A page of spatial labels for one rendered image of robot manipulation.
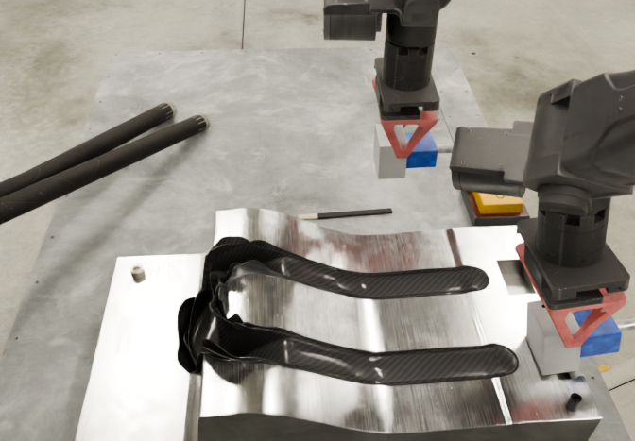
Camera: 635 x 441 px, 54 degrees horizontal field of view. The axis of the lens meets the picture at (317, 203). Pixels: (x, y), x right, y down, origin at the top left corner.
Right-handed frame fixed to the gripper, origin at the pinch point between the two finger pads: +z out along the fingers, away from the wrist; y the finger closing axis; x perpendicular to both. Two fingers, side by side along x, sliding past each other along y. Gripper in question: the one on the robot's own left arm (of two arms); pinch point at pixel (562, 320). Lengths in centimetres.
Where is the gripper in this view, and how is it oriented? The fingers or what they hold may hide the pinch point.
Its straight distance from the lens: 66.2
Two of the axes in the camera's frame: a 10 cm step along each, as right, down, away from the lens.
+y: 0.5, 5.5, -8.4
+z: 1.5, 8.2, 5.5
